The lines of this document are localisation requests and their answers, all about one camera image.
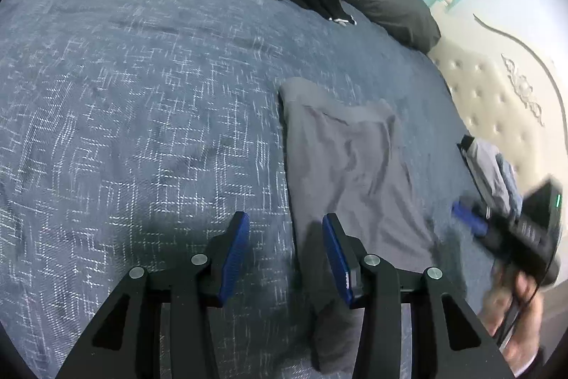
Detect grey shorts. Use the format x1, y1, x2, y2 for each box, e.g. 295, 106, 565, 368
279, 78, 466, 375

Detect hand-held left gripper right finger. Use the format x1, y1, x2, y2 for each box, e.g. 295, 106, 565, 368
322, 213, 515, 379

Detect person's right forearm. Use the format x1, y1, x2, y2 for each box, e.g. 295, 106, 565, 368
515, 346, 557, 379

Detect black cable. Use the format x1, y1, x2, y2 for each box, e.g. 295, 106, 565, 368
492, 246, 560, 344

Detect light grey folded garment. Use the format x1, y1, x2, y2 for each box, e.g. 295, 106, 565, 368
464, 139, 511, 206

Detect cream bed headboard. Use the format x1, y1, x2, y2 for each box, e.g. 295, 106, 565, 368
426, 0, 568, 202

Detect blue checked folded garment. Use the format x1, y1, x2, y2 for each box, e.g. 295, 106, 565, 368
495, 155, 524, 220

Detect person's right hand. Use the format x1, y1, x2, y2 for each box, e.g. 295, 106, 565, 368
481, 268, 544, 366

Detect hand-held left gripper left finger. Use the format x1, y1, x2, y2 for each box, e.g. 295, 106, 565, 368
55, 211, 250, 379

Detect blue patterned bedspread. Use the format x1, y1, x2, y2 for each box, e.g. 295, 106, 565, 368
0, 0, 498, 379

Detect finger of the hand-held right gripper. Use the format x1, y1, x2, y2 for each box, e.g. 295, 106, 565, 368
452, 195, 491, 238

